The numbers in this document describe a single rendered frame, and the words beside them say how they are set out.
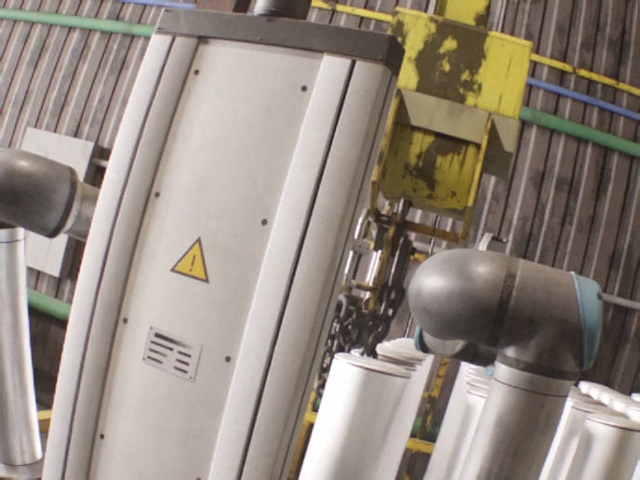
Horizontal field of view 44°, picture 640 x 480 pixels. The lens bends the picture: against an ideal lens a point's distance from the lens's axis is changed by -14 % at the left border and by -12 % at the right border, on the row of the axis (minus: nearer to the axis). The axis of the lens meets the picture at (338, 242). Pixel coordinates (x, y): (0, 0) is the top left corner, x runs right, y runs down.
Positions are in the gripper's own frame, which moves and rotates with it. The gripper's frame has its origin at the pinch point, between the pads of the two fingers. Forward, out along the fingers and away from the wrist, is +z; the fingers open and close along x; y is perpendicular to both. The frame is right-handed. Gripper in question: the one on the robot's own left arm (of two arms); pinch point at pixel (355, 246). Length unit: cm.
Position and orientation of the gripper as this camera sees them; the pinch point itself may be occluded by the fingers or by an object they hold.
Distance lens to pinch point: 190.7
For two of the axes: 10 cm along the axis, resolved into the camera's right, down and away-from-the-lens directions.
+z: 6.6, 2.2, 7.2
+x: -7.1, -1.6, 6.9
